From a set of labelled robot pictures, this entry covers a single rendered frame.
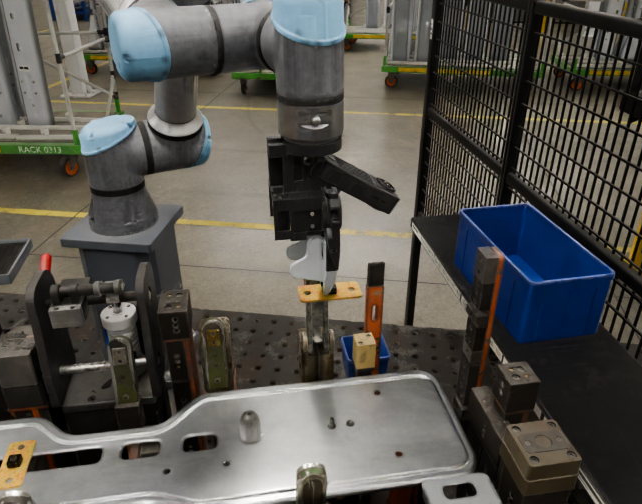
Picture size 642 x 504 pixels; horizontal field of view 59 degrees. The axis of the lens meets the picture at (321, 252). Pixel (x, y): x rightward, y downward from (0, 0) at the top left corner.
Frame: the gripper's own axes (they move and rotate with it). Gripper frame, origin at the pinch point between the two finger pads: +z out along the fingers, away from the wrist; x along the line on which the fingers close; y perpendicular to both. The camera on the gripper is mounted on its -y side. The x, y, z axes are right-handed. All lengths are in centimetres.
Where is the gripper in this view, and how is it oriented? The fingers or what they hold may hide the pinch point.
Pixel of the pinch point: (329, 281)
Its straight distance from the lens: 75.7
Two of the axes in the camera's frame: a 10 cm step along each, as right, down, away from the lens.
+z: 0.1, 8.7, 4.9
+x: 1.6, 4.8, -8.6
